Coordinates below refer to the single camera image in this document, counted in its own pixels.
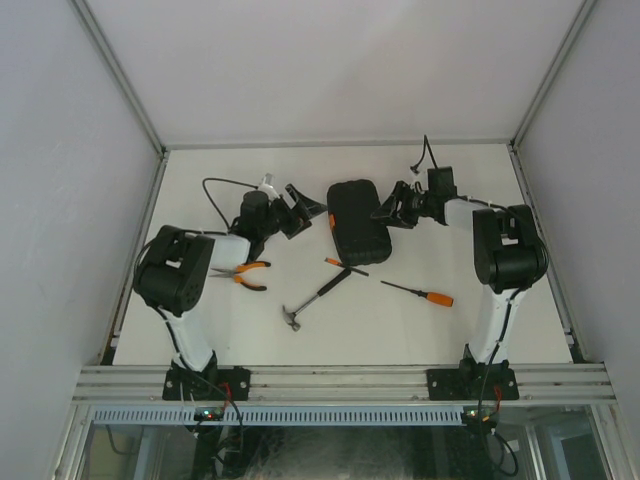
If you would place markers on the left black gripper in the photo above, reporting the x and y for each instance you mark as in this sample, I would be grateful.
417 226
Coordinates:
294 228

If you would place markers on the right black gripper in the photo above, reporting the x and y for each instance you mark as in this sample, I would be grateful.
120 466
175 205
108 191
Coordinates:
391 212

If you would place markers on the black plastic tool case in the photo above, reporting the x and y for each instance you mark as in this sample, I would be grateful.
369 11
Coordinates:
358 239

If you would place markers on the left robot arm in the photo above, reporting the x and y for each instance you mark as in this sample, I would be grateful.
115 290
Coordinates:
171 271

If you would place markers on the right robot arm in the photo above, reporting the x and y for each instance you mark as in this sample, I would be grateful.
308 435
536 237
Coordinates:
509 256

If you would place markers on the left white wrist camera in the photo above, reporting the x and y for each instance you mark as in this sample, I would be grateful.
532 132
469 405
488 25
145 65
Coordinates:
267 186

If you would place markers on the black handle claw hammer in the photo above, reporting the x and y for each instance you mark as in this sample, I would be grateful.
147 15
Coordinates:
290 316

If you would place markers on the orange handle screwdriver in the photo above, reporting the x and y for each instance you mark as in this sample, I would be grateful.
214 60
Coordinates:
432 297

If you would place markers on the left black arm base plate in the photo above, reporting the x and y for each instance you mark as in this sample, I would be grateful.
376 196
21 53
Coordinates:
215 384

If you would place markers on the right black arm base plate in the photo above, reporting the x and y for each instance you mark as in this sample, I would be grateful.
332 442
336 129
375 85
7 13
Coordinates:
451 384

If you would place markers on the aluminium front rail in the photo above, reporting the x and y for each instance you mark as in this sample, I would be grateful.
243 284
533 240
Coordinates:
538 384

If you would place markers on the blue slotted cable duct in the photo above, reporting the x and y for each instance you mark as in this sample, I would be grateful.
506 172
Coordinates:
288 416

